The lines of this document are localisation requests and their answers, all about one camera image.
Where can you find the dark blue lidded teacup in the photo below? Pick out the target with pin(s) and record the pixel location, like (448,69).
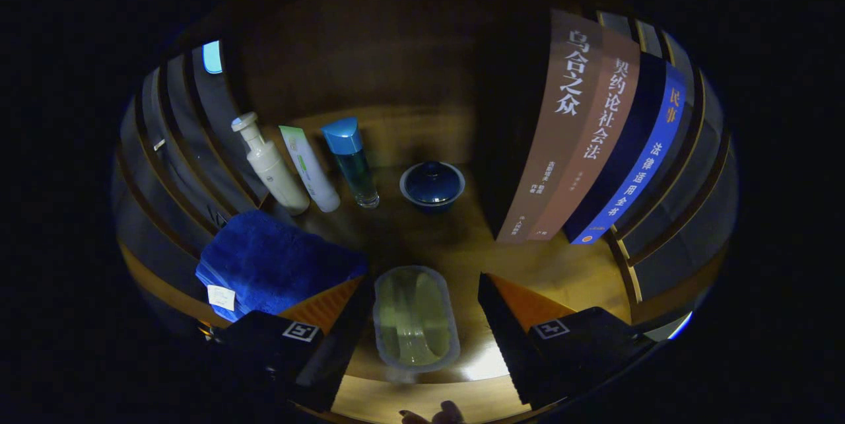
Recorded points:
(432,186)

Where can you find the blue book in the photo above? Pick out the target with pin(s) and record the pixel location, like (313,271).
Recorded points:
(643,166)

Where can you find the white pump bottle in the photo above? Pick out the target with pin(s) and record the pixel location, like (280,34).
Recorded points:
(277,176)

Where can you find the dark brown book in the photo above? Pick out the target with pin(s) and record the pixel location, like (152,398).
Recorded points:
(558,133)

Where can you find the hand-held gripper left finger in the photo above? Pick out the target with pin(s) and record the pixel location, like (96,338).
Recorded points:
(337,358)

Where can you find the teal bottle with blue cap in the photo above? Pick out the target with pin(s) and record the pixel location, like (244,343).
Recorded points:
(353,166)

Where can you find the wooden cabinet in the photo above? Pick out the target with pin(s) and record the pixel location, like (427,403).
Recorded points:
(370,61)

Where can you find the white and green tube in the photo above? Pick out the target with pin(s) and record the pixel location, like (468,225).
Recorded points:
(310,173)

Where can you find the wooden countertop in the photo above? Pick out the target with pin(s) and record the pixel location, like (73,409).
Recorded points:
(462,259)

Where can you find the reddish brown book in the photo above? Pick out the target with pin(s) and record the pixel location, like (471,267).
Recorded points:
(604,127)

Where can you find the folded blue towel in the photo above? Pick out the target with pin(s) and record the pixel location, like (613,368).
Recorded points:
(264,259)

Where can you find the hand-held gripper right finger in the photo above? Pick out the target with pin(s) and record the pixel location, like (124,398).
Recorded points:
(511,345)

